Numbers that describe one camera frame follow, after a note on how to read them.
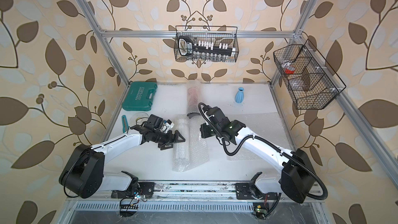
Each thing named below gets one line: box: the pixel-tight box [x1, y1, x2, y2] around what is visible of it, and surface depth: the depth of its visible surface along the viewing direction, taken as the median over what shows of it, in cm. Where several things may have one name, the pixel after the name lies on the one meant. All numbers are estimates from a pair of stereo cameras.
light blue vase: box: [234, 87, 245, 104], surface depth 105 cm
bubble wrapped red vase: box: [186, 79, 202, 115], surface depth 103 cm
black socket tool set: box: [178, 35, 237, 60], surface depth 86 cm
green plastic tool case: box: [121, 81, 159, 112], surface depth 111 cm
